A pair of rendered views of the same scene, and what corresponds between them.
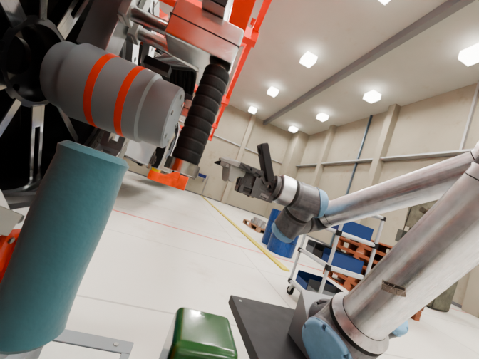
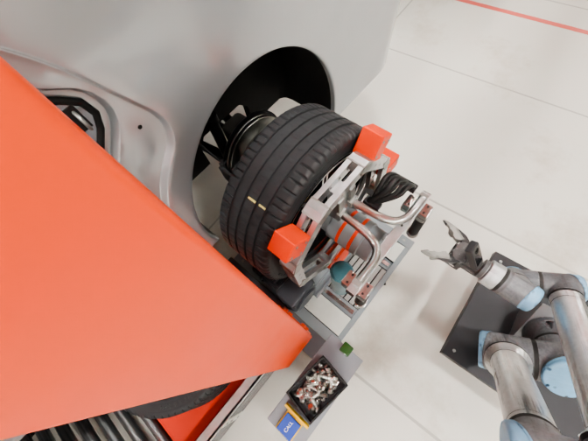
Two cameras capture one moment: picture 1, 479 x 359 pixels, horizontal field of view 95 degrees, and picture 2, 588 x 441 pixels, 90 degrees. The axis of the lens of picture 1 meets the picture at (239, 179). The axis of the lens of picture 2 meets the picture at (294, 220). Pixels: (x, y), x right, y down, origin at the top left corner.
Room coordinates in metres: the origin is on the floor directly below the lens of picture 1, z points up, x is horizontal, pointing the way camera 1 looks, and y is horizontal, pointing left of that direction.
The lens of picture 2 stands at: (0.10, 0.00, 1.87)
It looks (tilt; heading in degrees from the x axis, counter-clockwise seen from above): 64 degrees down; 67
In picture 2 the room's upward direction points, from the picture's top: 17 degrees counter-clockwise
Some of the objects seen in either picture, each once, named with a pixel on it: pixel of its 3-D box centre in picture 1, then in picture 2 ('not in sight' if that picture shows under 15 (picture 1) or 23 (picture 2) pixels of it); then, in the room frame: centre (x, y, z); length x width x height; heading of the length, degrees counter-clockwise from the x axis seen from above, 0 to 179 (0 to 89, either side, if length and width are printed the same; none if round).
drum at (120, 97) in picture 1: (122, 98); (353, 231); (0.42, 0.27, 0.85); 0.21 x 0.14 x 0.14; 101
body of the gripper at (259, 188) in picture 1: (256, 183); (466, 259); (0.66, -0.05, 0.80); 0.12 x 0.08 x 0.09; 101
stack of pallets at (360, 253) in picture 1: (373, 268); not in sight; (3.36, -2.37, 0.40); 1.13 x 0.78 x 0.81; 16
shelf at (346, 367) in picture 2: not in sight; (316, 388); (-0.05, -0.05, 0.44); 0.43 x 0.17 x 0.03; 11
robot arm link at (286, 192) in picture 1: (281, 189); (491, 273); (0.68, -0.13, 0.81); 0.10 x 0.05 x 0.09; 11
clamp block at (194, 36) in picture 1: (204, 41); (356, 285); (0.28, 0.11, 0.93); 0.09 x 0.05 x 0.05; 101
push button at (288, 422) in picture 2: not in sight; (289, 426); (-0.21, -0.08, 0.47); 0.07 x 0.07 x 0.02; 11
